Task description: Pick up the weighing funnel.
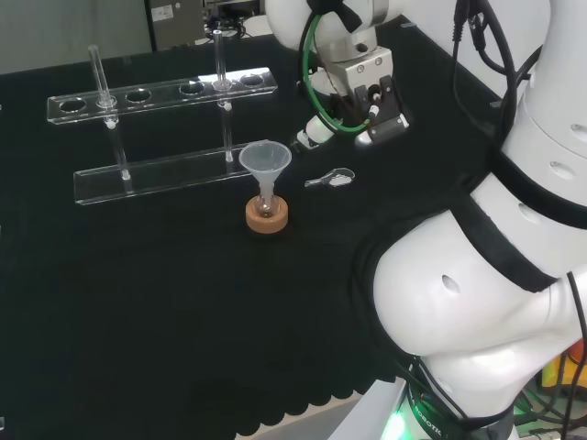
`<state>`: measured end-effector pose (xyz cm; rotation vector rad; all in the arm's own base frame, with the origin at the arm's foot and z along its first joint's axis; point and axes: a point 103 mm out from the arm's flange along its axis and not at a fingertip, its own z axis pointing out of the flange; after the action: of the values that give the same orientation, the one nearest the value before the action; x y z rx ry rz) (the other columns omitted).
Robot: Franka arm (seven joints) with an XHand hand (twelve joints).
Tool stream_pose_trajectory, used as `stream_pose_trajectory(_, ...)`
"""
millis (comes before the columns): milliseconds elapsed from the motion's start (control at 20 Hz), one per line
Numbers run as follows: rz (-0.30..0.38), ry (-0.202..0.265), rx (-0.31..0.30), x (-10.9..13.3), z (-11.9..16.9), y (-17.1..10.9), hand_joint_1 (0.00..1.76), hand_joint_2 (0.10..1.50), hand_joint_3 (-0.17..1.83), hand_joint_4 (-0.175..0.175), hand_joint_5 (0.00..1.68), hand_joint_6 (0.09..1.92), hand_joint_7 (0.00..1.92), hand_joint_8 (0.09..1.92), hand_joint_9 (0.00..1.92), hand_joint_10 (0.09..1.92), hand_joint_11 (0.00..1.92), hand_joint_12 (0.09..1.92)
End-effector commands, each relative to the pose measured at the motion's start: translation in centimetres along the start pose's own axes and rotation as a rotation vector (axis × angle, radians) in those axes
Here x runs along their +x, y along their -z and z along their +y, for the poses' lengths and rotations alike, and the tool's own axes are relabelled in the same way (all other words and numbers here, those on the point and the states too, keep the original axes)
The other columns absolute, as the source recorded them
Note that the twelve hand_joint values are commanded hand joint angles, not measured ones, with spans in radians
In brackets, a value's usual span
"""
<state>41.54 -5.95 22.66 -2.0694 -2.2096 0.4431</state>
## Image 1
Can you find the black bench cloth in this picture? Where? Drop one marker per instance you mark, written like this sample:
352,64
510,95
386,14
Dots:
160,298

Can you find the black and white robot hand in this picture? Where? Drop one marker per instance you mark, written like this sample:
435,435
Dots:
387,110

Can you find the yellow stop button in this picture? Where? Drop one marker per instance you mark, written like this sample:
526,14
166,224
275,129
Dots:
557,371

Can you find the grey background cabinet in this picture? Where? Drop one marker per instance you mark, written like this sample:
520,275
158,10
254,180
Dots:
174,23

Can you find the silver wrist mount block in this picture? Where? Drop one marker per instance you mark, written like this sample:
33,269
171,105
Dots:
362,69

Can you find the clear acrylic funnel stand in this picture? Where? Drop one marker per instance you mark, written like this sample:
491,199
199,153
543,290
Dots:
160,174

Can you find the translucent plastic funnel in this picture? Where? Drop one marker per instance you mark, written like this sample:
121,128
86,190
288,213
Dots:
265,158

